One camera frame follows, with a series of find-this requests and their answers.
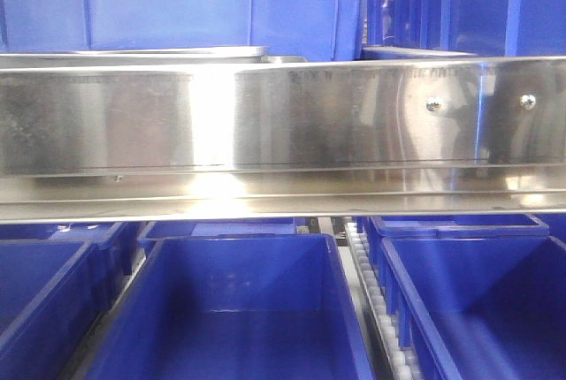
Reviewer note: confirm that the silver metal tray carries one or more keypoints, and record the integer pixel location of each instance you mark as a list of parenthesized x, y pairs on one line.
[(179, 56)]

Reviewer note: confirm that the rear right lower blue bin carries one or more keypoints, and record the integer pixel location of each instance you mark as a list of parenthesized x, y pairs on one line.
[(446, 226)]

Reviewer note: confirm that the lower roller track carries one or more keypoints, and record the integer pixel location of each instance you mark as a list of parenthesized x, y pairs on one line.
[(388, 359)]

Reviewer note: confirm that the large blue bin left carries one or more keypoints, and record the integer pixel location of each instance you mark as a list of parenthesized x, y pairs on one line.
[(320, 30)]

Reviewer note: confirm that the lower far left blue bin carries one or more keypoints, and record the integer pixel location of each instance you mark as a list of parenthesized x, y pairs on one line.
[(47, 305)]

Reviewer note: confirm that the lower stacked blue bin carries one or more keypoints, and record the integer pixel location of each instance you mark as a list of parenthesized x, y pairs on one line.
[(510, 28)]

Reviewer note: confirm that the steel shelf front rail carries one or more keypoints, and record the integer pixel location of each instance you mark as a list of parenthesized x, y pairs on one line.
[(150, 142)]

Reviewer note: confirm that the rail screw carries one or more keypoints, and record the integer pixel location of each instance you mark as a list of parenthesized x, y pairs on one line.
[(527, 101), (434, 104)]

